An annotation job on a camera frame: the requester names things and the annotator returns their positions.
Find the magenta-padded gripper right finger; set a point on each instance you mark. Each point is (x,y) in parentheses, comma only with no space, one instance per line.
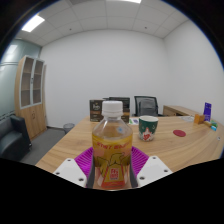
(153,170)

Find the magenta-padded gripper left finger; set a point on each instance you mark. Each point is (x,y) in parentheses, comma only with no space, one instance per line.
(71,171)

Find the yellow-labelled drink bottle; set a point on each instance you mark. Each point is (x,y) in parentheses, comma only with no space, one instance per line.
(111,150)

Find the green and white cup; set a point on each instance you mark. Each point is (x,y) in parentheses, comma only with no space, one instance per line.
(148,128)

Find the grey mesh waste bin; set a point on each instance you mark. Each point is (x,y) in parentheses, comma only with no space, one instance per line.
(68,128)

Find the flat round red coaster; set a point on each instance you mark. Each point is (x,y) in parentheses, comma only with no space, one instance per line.
(179,133)

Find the black mesh office chair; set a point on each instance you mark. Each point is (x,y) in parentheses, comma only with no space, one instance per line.
(146,106)

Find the wooden side desk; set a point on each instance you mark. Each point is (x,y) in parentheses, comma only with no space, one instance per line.
(178,110)

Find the small brown cardboard box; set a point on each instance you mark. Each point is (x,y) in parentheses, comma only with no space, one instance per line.
(96,110)

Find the black leather sofa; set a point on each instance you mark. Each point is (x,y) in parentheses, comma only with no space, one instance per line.
(13,140)

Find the wooden glass-door shelf cabinet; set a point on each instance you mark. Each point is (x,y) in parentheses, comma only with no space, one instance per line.
(33,116)

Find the small orange box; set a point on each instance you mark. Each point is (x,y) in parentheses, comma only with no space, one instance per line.
(199,119)

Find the small green box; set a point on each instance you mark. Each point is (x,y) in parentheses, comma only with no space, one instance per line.
(213,126)

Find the purple standing card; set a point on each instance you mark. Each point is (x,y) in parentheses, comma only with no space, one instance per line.
(207,111)

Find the rectangular ceiling light panel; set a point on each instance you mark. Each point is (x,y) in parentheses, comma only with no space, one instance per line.
(33,23)
(131,1)

